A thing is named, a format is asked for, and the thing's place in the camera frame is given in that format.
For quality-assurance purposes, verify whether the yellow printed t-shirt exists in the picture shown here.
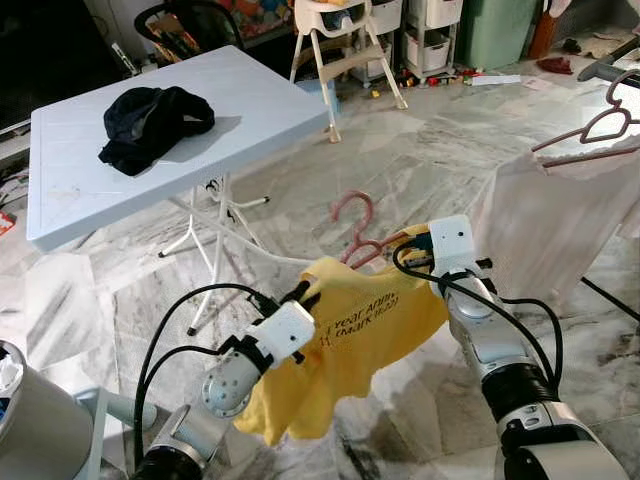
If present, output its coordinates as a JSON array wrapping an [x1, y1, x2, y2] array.
[[232, 225, 451, 446]]

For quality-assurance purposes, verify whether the dusky pink plastic hanger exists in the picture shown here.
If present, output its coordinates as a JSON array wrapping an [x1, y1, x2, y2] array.
[[530, 72, 640, 171]]

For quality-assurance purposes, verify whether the pale pink shirt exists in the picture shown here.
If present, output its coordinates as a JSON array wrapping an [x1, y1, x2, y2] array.
[[468, 135, 640, 316]]

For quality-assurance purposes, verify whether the white flat box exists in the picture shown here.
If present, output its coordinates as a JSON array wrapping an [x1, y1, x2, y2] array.
[[465, 73, 531, 88]]

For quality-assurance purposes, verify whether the light blue folding table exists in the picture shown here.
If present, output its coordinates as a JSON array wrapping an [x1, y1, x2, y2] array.
[[27, 45, 331, 336]]

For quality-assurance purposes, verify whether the black crumpled garment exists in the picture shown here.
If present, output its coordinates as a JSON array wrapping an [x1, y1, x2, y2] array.
[[98, 86, 216, 177]]

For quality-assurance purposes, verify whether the white plastic drawer unit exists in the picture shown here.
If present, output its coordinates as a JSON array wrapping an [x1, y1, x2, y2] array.
[[405, 0, 463, 79]]

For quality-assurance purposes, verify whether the white baby high chair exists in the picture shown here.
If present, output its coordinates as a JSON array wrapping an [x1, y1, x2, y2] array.
[[290, 0, 409, 143]]

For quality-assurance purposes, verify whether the dark red cloth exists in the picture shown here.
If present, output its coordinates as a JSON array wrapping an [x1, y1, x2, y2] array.
[[537, 57, 578, 76]]

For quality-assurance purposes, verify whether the green plastic bin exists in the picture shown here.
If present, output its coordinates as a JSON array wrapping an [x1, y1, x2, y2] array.
[[458, 0, 541, 71]]

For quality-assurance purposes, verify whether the colourful printed panel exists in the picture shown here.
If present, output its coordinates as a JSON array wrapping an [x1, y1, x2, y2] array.
[[215, 0, 301, 41]]

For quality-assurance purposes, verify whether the grey laundry bucket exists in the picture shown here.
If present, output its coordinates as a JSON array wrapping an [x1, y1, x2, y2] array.
[[0, 340, 101, 480]]

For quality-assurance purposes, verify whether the black round basket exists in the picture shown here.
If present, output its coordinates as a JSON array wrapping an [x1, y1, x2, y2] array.
[[135, 0, 246, 63]]

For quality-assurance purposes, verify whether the black television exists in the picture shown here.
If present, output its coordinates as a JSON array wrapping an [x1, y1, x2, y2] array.
[[0, 0, 131, 131]]

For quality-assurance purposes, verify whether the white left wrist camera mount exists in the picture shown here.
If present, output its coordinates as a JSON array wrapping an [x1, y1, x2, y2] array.
[[245, 300, 318, 369]]

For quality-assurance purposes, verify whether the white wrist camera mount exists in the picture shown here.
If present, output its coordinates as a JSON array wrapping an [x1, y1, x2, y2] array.
[[428, 213, 477, 276], [245, 300, 318, 369]]

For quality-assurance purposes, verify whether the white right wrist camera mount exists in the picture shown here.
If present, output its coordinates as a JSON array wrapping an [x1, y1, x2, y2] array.
[[428, 213, 477, 276]]

